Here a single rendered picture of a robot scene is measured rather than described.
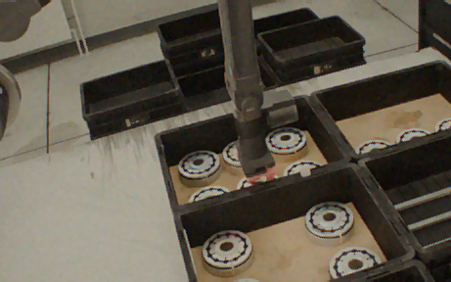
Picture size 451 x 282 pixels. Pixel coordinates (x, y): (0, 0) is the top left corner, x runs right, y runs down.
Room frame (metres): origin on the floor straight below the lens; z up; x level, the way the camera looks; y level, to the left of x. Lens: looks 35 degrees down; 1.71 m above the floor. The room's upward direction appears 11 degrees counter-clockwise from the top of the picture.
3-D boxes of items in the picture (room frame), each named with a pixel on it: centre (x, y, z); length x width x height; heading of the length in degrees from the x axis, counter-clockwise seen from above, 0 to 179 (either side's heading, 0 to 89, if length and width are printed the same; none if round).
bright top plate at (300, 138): (1.15, -0.14, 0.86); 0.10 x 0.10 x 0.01
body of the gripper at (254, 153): (0.99, -0.05, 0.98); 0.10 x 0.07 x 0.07; 6
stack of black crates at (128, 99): (2.08, 0.36, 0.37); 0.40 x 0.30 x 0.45; 99
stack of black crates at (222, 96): (2.15, -0.03, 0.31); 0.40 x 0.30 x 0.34; 99
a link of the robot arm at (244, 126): (0.99, -0.05, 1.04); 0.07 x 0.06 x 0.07; 99
